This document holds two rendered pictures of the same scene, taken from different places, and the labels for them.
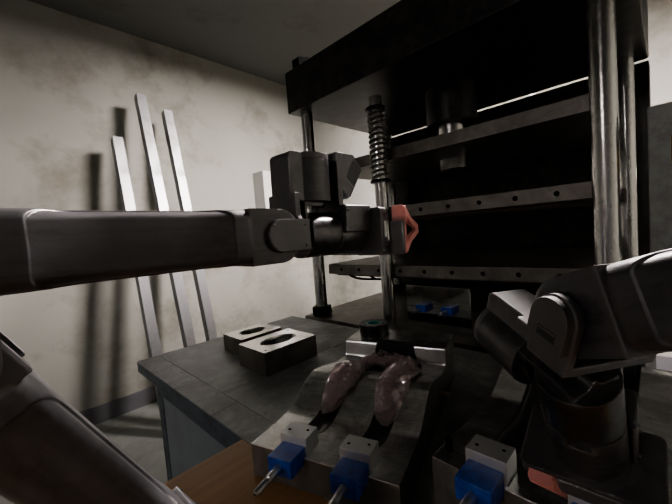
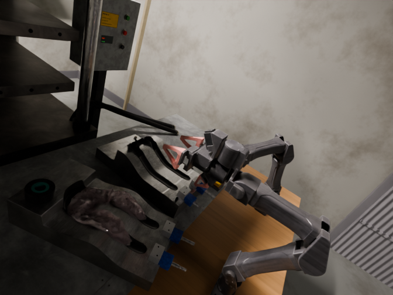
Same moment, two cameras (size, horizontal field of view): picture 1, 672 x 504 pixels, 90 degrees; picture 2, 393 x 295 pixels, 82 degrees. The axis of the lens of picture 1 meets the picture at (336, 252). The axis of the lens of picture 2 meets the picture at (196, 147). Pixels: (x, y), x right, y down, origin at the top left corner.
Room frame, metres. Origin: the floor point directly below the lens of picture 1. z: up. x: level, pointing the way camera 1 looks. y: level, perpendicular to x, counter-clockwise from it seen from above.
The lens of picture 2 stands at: (0.75, 0.50, 1.56)
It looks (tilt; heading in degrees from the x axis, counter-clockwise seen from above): 30 degrees down; 245
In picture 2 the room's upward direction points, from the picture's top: 24 degrees clockwise
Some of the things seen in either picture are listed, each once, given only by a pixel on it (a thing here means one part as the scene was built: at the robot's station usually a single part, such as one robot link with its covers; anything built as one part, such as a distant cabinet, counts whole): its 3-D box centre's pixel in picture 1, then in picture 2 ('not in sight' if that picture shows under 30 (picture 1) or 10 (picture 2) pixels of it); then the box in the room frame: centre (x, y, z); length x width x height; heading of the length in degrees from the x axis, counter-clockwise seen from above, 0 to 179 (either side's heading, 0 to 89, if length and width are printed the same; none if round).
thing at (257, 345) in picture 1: (278, 349); not in sight; (1.08, 0.21, 0.83); 0.20 x 0.15 x 0.07; 135
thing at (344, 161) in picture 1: (342, 195); (209, 146); (0.48, -0.02, 1.25); 0.07 x 0.06 x 0.11; 47
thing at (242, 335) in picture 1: (253, 338); not in sight; (1.24, 0.33, 0.83); 0.17 x 0.13 x 0.06; 135
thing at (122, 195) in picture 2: (375, 370); (108, 208); (0.71, -0.07, 0.90); 0.26 x 0.18 x 0.08; 152
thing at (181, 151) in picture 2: not in sight; (178, 152); (0.55, -0.04, 1.20); 0.09 x 0.07 x 0.07; 137
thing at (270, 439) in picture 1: (374, 388); (104, 216); (0.72, -0.06, 0.85); 0.50 x 0.26 x 0.11; 152
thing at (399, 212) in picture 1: (393, 230); (189, 145); (0.51, -0.09, 1.20); 0.09 x 0.07 x 0.07; 137
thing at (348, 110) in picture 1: (450, 101); not in sight; (1.57, -0.57, 1.75); 1.30 x 0.84 x 0.61; 45
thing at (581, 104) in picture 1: (459, 155); not in sight; (1.61, -0.61, 1.51); 1.10 x 0.70 x 0.05; 45
